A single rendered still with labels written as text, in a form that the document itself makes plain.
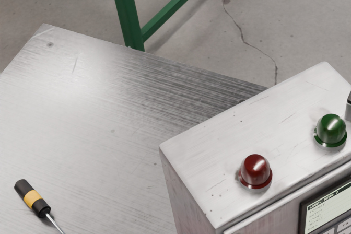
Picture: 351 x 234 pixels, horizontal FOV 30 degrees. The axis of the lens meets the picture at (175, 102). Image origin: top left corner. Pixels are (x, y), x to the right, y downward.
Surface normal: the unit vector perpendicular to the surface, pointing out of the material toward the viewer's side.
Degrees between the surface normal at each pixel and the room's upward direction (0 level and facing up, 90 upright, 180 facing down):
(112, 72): 0
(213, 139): 0
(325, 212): 90
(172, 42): 0
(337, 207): 90
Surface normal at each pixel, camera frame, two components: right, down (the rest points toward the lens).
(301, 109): -0.11, -0.63
